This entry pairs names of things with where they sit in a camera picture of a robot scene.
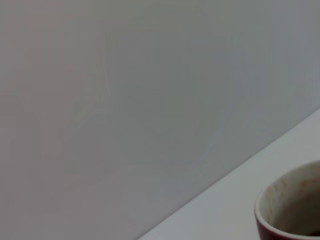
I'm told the red ceramic mug with coffee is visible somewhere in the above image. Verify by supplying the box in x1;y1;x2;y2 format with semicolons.
254;159;320;240

